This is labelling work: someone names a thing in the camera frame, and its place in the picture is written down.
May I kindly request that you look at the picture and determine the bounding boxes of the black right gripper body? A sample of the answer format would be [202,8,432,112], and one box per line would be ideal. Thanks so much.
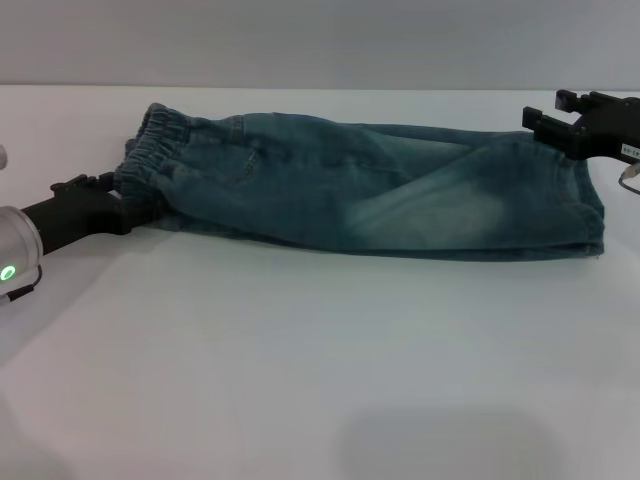
[567,91,640,162]

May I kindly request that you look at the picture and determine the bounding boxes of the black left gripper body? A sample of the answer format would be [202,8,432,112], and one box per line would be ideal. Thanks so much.
[22,188,134,254]

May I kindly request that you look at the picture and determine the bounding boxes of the blue denim shorts with cartoon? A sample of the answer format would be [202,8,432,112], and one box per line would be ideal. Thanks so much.
[113,102,607,260]

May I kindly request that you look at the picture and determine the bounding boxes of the grey cable with plug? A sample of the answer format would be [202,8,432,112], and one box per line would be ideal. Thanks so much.
[618,162,640,196]

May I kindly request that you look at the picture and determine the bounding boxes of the thin black cable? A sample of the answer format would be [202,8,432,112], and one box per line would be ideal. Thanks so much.
[5,264,44,302]

